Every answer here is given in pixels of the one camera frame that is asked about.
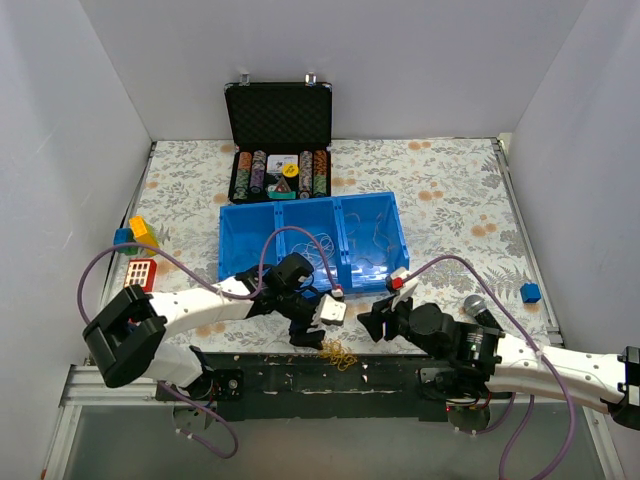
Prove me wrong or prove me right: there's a yellow cable bundle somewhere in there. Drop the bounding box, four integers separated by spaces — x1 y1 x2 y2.
318 339 360 374

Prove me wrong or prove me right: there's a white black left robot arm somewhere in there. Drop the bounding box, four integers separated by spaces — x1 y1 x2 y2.
83 253 345 400

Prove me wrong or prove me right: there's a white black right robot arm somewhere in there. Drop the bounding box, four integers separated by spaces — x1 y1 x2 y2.
358 298 639 430

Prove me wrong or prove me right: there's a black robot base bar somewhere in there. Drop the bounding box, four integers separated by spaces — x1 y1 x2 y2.
154 352 494 424

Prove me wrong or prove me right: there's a blue three-compartment plastic bin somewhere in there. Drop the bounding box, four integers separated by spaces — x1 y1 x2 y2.
218 192 410 293

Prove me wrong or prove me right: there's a floral table mat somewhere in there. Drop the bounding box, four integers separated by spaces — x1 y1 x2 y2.
129 139 552 345

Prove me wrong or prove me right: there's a blue toy cube right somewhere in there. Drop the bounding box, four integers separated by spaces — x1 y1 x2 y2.
520 283 541 304

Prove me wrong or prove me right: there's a red white window brick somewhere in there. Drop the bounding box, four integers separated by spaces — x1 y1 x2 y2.
123 258 157 293

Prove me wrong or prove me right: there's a yellow toy brick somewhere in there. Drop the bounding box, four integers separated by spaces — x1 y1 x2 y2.
129 215 159 257

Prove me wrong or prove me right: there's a black poker chip case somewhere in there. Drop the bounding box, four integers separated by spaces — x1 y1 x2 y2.
224 73 333 204

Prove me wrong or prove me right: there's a blue toy brick left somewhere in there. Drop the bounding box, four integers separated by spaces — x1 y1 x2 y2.
113 228 134 245

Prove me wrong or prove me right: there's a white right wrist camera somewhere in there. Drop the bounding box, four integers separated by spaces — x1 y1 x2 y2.
386 267 418 311

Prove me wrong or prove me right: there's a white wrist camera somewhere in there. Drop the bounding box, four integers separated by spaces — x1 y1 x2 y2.
386 267 418 311
312 295 347 326

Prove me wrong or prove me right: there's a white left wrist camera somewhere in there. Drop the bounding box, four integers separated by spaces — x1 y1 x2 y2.
312 295 347 326

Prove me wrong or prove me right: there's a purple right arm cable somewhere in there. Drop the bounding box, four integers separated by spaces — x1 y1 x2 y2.
404 254 576 480

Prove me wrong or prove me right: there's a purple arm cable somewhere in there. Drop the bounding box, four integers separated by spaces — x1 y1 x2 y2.
77 225 346 459
404 254 576 480

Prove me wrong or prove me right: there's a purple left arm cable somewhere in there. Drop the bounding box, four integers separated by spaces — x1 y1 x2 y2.
77 225 346 459

